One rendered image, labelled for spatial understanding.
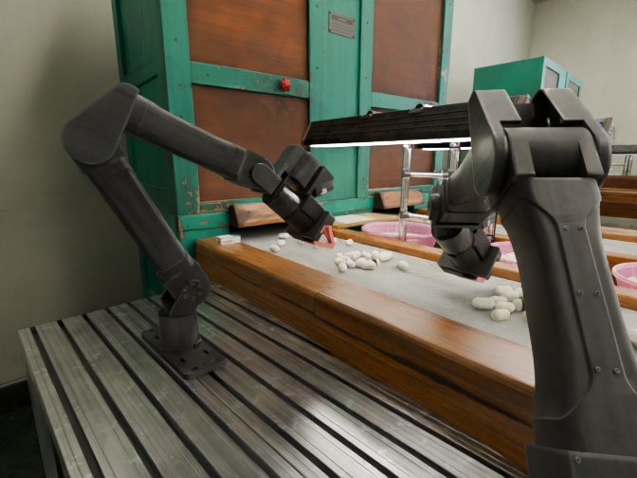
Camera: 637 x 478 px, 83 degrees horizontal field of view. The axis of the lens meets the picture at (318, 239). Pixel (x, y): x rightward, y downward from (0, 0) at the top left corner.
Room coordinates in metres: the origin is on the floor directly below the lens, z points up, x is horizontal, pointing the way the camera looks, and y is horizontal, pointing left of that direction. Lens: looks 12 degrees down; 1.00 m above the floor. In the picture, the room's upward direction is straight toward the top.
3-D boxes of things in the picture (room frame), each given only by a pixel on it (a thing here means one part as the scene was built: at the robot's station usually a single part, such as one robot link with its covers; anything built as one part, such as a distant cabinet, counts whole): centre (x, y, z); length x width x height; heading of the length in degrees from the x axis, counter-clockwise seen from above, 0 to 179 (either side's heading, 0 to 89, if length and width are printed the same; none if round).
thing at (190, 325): (0.58, 0.24, 0.71); 0.20 x 0.07 x 0.08; 44
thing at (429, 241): (1.22, -0.28, 0.72); 0.27 x 0.27 x 0.10
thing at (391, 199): (1.65, -0.37, 0.83); 0.30 x 0.06 x 0.07; 129
